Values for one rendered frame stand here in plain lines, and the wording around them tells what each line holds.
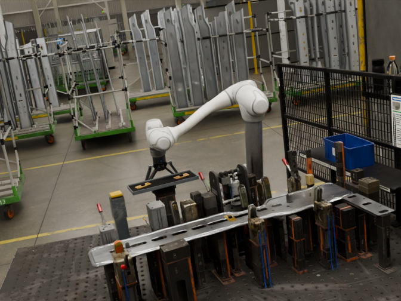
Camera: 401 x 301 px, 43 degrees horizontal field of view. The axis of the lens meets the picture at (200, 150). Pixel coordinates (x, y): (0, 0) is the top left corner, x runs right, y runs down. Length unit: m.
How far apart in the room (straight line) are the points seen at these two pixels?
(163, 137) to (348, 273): 1.15
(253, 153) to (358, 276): 0.89
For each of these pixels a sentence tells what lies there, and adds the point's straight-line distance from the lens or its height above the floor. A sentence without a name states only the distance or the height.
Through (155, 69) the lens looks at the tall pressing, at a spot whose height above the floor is 0.78.
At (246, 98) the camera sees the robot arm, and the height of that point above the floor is 1.52.
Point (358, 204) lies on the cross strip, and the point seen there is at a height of 1.00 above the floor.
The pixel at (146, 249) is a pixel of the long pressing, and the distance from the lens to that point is 2.42.
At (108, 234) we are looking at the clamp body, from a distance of 2.57.
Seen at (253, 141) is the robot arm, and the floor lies 1.26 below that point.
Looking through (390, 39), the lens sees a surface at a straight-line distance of 4.93.
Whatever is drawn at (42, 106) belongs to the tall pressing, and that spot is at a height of 0.39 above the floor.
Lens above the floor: 2.03
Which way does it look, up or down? 15 degrees down
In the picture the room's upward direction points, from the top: 8 degrees counter-clockwise
